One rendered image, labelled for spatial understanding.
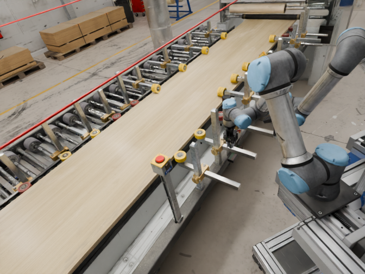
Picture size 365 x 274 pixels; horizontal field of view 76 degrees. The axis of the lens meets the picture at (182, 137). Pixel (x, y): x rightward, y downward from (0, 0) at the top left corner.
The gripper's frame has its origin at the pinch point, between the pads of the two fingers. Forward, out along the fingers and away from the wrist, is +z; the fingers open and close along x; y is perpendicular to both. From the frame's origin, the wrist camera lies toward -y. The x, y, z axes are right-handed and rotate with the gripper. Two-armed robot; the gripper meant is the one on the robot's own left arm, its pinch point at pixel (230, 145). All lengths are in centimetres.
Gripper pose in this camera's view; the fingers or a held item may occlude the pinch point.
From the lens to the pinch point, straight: 154.1
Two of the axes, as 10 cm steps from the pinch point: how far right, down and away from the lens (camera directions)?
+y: -2.3, 6.6, -7.2
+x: 9.6, 0.4, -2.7
